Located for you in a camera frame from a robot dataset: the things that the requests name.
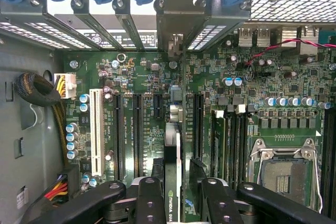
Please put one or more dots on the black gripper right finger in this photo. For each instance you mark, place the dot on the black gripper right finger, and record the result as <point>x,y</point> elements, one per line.
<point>220,203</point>

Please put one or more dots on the white power connector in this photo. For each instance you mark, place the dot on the white power connector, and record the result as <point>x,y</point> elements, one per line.
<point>67,85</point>

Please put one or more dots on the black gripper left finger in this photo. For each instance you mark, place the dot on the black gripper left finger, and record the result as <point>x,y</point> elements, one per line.
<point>151,203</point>

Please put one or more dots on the black long expansion slot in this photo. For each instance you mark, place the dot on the black long expansion slot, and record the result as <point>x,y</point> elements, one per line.
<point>138,134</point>
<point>118,134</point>
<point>198,129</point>

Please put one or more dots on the green RAM stick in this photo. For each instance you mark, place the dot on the green RAM stick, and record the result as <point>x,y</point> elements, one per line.
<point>218,145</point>

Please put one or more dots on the CPU socket with metal frame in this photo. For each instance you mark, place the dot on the CPU socket with metal frame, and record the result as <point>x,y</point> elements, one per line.
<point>286,179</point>

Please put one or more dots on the silver rear port housing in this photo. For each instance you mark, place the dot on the silver rear port housing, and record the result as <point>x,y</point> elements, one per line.
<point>263,37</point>
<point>309,33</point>
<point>288,33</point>
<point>245,37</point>

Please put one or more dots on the green motherboard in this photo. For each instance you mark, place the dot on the green motherboard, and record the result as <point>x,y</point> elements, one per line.
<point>210,72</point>

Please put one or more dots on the black short expansion slot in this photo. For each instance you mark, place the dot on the black short expansion slot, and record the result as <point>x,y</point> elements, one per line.
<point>158,106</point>

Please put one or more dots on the dark grey open PC case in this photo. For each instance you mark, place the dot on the dark grey open PC case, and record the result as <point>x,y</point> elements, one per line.
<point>23,9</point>

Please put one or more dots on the white PCI expansion slot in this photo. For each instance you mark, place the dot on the white PCI expansion slot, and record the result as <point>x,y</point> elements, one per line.
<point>96,129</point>

